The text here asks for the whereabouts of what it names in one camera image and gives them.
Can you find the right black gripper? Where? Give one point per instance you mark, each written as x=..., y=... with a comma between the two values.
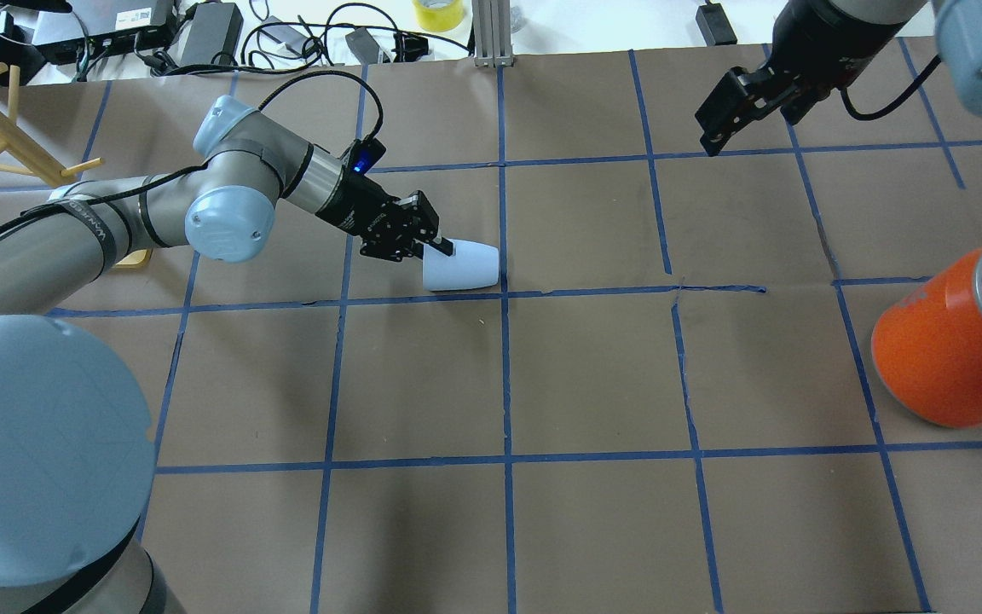
x=817, y=64

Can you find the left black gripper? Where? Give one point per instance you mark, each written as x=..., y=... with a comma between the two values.
x=353, y=205

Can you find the pale blue paper cup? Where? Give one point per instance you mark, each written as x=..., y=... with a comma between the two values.
x=472, y=266

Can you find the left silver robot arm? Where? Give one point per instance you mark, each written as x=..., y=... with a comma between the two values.
x=76, y=460

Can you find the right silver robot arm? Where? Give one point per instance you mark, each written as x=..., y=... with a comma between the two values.
x=956, y=30

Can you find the yellow tape roll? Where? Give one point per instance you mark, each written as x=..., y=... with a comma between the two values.
x=439, y=16

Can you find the black power brick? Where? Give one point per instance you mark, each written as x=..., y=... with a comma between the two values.
x=213, y=32

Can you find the orange can with silver lid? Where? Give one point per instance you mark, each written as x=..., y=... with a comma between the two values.
x=927, y=348

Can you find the aluminium frame post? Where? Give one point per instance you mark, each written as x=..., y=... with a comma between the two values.
x=491, y=27

